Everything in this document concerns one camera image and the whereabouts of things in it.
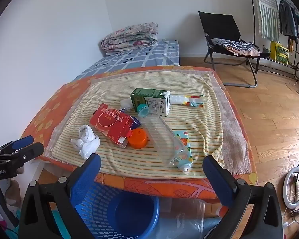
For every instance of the blue plastic basket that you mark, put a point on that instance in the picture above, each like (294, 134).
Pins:
(137, 216)

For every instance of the yellow box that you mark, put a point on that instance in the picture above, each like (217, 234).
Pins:
(279, 52)

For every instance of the black clothes rack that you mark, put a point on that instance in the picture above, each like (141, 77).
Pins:
(253, 17)

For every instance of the blue snack wrapper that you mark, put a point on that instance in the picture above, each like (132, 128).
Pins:
(135, 122)

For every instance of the yellow striped towel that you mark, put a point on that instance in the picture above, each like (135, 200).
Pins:
(189, 119)

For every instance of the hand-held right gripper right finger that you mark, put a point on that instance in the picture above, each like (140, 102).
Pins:
(216, 179)

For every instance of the dark hanging jacket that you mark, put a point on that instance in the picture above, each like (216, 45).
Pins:
(286, 20)

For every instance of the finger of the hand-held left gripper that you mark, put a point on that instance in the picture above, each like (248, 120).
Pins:
(32, 150)
(22, 141)

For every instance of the pink cloth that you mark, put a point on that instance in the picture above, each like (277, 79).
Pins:
(249, 52)

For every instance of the clear plastic bag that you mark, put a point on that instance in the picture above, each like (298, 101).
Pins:
(186, 224)

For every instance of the orange floral sheet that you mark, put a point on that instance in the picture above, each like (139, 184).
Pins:
(52, 104)

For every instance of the clear plastic bottle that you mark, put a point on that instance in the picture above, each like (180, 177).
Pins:
(157, 129)

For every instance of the person's left hand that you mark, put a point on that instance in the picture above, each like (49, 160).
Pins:
(13, 191)

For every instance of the grey striped hanging cloth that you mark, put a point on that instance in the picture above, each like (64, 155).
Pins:
(266, 12)

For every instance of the large white tissue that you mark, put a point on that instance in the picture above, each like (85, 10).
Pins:
(87, 144)

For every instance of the orange plastic lid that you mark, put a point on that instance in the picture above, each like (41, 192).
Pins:
(137, 139)

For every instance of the dark striped cloth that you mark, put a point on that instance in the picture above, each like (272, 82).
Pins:
(236, 45)

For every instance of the colourful toothpaste tube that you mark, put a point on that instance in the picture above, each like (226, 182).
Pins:
(185, 154)

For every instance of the red cardboard box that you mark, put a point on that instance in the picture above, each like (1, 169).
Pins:
(107, 122)

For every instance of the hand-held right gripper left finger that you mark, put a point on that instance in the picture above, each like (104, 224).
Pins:
(86, 179)

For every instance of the folded floral quilt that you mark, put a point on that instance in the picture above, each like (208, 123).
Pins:
(129, 37)

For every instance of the black folding chair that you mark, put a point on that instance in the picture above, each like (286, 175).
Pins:
(219, 25)

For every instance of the green milk carton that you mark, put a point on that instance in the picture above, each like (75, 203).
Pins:
(149, 95)

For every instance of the pale fringed blanket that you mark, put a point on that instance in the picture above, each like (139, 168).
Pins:
(233, 134)

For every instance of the blue checked bed sheet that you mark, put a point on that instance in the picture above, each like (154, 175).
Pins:
(139, 57)

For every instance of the white packet with colourful end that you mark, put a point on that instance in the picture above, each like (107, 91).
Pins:
(177, 99)

